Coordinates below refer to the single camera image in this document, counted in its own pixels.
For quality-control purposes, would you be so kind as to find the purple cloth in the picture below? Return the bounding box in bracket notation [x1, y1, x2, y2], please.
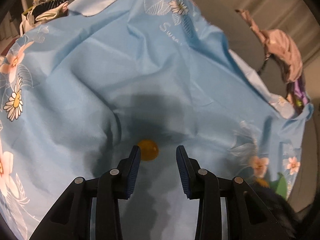
[286, 74, 310, 114]

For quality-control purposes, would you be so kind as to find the yellow longan fruit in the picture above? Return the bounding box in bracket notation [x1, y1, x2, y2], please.
[137, 139, 159, 161]

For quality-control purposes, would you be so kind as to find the light blue floral cloth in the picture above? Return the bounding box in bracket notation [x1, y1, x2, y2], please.
[1, 0, 312, 239]

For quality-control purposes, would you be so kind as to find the pile of patterned clothes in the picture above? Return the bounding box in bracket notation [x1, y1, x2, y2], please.
[20, 0, 69, 35]

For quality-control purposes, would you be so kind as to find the pink cloth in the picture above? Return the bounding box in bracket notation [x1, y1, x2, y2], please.
[235, 9, 303, 83]

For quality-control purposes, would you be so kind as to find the green bowl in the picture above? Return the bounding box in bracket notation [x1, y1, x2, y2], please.
[270, 172, 287, 200]

